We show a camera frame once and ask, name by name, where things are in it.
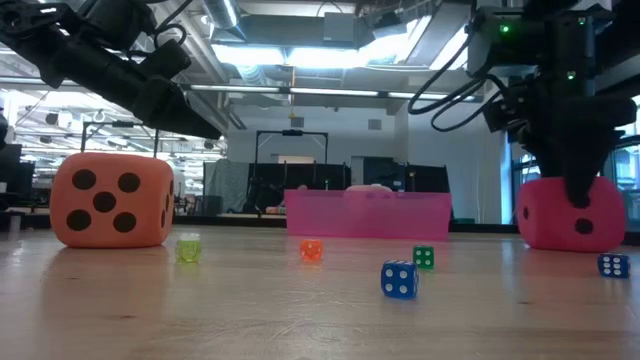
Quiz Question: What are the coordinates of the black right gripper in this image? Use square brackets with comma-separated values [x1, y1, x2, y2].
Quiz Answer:
[482, 74, 639, 210]

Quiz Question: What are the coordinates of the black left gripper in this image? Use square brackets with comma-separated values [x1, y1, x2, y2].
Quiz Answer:
[49, 29, 224, 142]

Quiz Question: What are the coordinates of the red foam die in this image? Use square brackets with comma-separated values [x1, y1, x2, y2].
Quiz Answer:
[517, 175, 626, 254]

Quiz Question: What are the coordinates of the small blue die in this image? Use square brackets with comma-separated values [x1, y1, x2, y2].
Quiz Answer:
[380, 259, 420, 301]
[597, 252, 632, 280]

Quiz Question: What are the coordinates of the small yellow-green die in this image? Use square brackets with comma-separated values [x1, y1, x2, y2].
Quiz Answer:
[175, 232, 203, 264]

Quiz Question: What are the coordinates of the orange foam die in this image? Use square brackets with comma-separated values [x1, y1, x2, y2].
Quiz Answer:
[49, 152, 176, 250]

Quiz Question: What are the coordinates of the small green die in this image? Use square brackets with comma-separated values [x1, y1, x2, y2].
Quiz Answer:
[412, 245, 436, 271]

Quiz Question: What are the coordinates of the small orange die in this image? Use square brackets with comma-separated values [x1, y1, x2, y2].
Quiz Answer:
[299, 238, 324, 262]

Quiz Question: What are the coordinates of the pink foam die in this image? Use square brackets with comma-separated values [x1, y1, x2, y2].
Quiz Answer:
[343, 183, 395, 194]

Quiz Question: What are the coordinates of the pink translucent plastic bin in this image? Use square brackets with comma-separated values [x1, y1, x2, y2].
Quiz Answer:
[283, 188, 454, 242]

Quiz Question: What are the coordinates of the grey cloth cover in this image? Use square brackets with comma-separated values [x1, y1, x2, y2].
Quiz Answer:
[202, 158, 251, 217]

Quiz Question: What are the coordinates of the black background partition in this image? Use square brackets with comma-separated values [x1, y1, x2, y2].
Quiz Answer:
[249, 160, 451, 217]

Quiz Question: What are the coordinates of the long ceiling light strip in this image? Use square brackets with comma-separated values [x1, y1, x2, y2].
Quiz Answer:
[188, 83, 476, 100]

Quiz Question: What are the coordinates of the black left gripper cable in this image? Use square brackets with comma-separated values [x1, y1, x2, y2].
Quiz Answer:
[153, 0, 195, 51]

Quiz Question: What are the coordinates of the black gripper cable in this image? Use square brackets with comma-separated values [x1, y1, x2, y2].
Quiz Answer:
[407, 27, 509, 134]
[153, 0, 195, 51]

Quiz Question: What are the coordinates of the black background rig frame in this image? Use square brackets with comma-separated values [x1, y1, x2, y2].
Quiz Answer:
[254, 128, 330, 194]

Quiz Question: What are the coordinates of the silver ceiling duct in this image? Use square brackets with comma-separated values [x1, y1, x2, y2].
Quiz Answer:
[201, 0, 242, 30]

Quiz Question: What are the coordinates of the black metal table frame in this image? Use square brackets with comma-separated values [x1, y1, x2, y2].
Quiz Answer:
[0, 212, 640, 236]

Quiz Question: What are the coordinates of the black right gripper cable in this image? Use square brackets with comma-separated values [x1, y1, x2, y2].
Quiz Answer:
[407, 27, 509, 134]

